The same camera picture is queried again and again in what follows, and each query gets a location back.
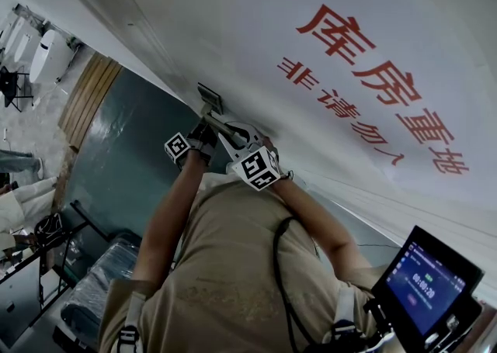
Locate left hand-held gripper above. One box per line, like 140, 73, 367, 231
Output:
164, 118, 218, 168

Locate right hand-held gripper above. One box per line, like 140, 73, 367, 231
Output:
217, 121, 281, 192

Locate silver door lock with handle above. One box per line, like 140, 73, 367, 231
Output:
196, 82, 238, 139

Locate white door with red lettering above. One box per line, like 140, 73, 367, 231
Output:
108, 0, 497, 298

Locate person's right forearm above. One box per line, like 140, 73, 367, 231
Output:
269, 176, 377, 290

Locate person's left forearm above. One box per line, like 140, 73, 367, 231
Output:
131, 155, 207, 286

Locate person's right hand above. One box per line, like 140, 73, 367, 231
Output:
262, 136, 280, 157

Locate wooden slat threshold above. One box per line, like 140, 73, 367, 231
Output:
57, 52, 123, 151

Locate person's beige clothing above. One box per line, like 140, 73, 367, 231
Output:
96, 172, 385, 353

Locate white paper sign red characters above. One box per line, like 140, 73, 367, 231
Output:
232, 0, 497, 205

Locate black metal stand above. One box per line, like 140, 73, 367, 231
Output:
0, 199, 109, 329

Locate white bathtub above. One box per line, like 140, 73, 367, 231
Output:
13, 31, 33, 64
30, 29, 57, 85

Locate black bag with white lines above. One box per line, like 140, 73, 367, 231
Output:
33, 212, 65, 247

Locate plastic-wrapped dark suitcase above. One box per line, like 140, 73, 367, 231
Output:
60, 234, 141, 337

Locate black folding chair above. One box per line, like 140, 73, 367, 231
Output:
0, 66, 34, 112

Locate black chest-mounted monitor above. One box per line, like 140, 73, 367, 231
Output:
364, 225, 486, 353

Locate large grey display panel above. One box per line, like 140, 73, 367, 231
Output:
0, 261, 43, 341

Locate black cable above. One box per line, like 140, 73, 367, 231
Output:
271, 216, 323, 353

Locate right white harness strap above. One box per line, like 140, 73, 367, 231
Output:
329, 287, 360, 353

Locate white harness strap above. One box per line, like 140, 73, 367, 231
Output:
118, 291, 148, 353
329, 287, 360, 353

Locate left white harness strap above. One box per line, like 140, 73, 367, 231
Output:
118, 291, 148, 353

